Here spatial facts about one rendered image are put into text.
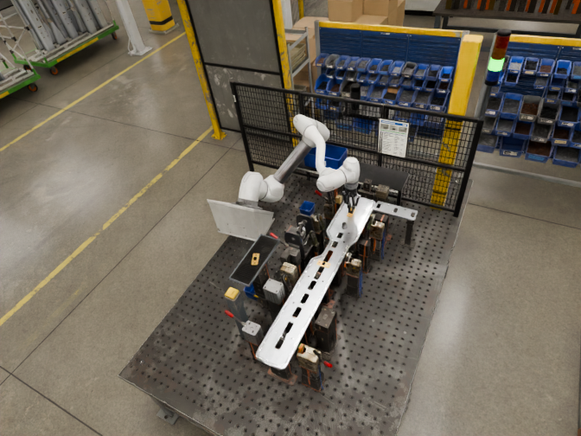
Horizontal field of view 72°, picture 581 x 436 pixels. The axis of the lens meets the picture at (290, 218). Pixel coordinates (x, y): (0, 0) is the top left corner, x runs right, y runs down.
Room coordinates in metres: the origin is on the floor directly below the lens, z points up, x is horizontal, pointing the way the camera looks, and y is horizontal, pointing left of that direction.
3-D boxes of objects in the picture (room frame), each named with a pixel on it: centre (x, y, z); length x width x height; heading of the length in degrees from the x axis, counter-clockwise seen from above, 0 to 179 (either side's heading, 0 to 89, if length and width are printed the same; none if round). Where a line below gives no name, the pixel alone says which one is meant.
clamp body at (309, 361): (0.94, 0.01, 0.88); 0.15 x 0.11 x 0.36; 56
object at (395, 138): (2.33, -0.81, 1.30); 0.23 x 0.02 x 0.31; 56
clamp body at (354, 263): (1.49, -0.34, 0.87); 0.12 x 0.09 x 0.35; 56
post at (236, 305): (1.31, 0.39, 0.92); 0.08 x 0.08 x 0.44; 56
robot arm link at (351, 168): (1.92, -0.41, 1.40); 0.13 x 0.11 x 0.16; 115
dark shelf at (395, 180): (2.39, -0.49, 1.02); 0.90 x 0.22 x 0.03; 56
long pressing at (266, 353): (1.51, -0.16, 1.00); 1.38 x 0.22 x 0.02; 146
